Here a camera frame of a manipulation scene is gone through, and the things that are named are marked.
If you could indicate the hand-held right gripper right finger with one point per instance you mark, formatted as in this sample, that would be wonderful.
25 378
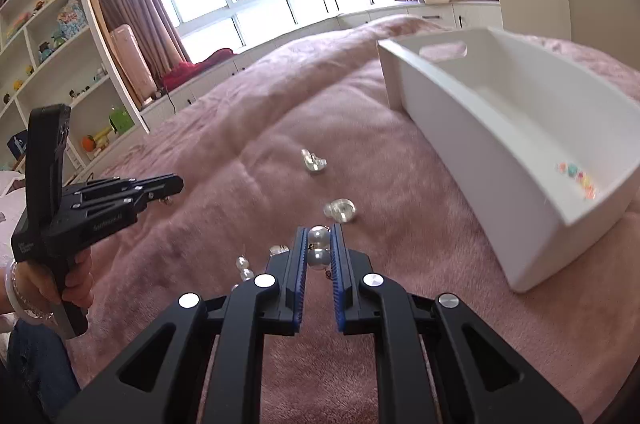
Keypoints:
339 284

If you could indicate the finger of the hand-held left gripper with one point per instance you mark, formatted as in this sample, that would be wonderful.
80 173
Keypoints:
107 204
150 185

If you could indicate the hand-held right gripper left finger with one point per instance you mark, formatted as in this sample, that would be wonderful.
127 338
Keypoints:
298 284

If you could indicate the double pearl earring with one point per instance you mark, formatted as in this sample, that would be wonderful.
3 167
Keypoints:
318 249

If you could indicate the white wooden tray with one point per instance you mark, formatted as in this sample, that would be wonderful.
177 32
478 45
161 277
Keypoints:
510 124

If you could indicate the person's left hand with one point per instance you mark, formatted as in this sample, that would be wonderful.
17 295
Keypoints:
75 276

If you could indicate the pearl drop earring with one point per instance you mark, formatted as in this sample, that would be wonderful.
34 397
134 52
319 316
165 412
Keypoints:
243 268

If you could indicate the orange toy fruit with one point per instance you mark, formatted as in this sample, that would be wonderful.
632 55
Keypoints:
89 143

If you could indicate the clear round bead earring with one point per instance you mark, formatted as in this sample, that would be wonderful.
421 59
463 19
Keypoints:
340 209

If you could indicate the white bangle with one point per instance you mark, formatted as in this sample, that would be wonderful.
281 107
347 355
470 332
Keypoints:
12 299

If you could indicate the blue box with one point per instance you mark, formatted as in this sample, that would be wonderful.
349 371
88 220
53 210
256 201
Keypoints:
17 143

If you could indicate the pink plush blanket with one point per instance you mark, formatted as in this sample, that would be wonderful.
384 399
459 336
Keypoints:
250 144

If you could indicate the pink suitcase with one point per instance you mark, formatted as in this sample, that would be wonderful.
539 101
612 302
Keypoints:
131 64

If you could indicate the clear crystal hair clip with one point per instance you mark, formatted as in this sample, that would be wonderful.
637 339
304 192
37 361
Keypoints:
313 162

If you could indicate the red cushion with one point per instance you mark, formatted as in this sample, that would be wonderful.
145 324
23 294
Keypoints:
195 67

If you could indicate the person's blue jeans leg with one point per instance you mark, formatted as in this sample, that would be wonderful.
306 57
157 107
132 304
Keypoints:
37 369

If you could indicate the white bookshelf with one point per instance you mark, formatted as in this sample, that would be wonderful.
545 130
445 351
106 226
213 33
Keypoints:
45 69

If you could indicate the teal toy figure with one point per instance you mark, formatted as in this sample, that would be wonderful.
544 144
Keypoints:
46 50

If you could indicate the colourful printed box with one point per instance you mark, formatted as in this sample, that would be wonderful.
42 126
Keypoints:
70 17

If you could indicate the white window seat cabinet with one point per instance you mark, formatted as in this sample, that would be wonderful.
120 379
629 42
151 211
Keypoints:
320 34

